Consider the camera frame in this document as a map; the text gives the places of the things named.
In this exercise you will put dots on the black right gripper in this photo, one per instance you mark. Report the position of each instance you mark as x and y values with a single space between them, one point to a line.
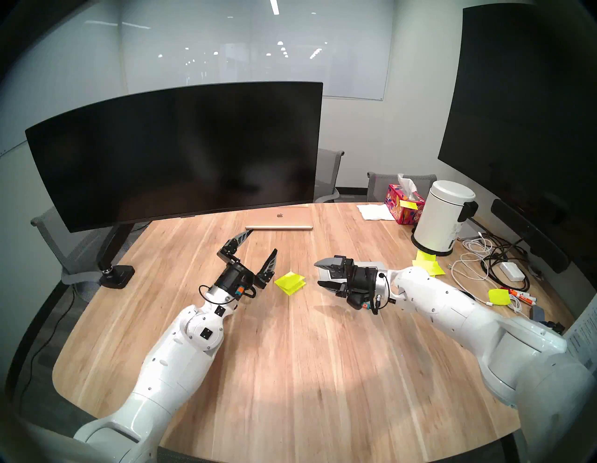
366 282

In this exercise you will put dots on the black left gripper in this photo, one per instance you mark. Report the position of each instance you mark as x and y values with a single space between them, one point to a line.
235 277

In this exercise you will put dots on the yellow sticky note pad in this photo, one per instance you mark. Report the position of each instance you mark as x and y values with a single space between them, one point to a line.
289 283

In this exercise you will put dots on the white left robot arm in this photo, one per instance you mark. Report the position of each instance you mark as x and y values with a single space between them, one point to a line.
177 354

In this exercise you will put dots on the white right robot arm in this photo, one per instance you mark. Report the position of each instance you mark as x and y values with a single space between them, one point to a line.
466 312

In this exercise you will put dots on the loose yellow sticky note pile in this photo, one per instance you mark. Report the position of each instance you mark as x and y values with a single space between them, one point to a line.
433 267

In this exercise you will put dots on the small yellow sticky note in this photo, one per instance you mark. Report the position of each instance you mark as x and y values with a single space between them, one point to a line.
408 204

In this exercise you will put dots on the curved black monitor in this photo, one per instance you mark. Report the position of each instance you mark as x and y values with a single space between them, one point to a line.
177 154

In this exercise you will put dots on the crumpled yellow sticky note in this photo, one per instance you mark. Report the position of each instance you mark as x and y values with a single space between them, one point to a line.
499 297

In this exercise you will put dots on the rose gold laptop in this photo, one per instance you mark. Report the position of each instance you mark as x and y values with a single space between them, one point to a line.
280 218

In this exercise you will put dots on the white paper napkin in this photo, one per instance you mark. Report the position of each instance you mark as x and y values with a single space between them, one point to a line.
375 212

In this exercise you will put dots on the colourful floral tissue box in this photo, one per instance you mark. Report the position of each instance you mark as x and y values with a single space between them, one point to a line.
401 209

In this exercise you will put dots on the grey mesh office chair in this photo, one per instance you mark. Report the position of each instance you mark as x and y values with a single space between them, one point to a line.
51 238
326 172
380 186

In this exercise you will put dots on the white tissue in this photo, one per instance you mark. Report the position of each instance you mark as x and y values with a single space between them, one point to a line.
406 184

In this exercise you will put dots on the white cylindrical trash bin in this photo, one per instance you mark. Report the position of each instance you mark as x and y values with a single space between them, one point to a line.
440 219

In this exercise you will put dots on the white box device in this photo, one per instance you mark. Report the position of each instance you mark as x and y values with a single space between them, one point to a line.
468 229

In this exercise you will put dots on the white power adapter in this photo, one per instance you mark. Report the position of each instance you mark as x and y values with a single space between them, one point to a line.
511 271

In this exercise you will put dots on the red white marker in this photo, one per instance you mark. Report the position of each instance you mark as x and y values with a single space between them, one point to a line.
520 295

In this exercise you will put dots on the black video sound bar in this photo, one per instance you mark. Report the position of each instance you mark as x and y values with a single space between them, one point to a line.
527 233

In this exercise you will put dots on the grey rectangular block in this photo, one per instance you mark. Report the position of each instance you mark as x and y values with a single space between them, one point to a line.
537 313

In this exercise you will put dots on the small black clip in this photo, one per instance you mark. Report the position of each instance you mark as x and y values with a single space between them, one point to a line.
556 326

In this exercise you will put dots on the white printed paper sheet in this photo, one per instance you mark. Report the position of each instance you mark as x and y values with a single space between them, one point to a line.
585 336

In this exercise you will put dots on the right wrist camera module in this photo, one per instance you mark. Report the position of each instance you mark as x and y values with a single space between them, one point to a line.
364 306

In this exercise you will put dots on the glass wall whiteboard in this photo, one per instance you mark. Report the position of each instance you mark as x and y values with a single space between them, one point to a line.
233 46

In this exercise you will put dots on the large black wall television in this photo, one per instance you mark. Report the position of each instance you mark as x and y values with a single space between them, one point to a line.
522 116

